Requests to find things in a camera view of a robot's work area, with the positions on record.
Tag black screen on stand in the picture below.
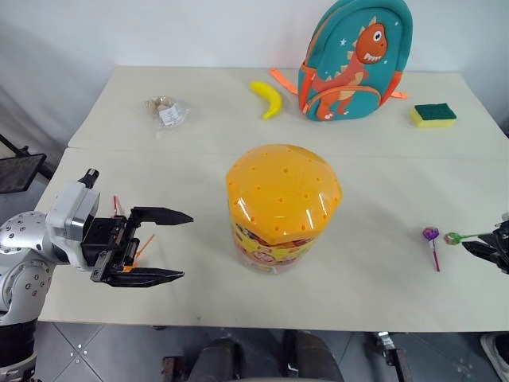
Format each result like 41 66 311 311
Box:
0 133 55 196

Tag green lollipop with green stick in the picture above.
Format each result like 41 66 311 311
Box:
444 232 494 246

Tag clear plastic lollipop jar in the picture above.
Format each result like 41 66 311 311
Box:
230 222 320 276

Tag yellow toy banana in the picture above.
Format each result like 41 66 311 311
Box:
249 80 284 120

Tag teal dinosaur backpack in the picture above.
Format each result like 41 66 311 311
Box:
269 0 415 123

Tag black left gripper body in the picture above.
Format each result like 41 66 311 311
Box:
80 214 141 284

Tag orange perforated jar lid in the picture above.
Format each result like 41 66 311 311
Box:
225 142 344 245

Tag orange lollipop with orange stick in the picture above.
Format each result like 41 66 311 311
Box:
122 234 156 274

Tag metal table leg with caster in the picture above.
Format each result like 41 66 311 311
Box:
161 355 188 382
373 331 415 382

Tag yellow and green sponge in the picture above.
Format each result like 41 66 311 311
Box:
410 102 458 130

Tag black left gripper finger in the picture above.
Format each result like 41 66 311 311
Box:
126 206 195 231
105 267 185 289

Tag clear bag of snacks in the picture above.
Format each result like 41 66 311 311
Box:
143 94 192 130

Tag purple lollipop with red stick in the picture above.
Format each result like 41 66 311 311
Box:
421 226 441 273

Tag black and white shoe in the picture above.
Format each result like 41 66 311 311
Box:
480 333 509 382

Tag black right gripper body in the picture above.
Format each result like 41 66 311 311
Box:
492 212 509 275

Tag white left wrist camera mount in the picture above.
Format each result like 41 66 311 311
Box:
45 168 101 274

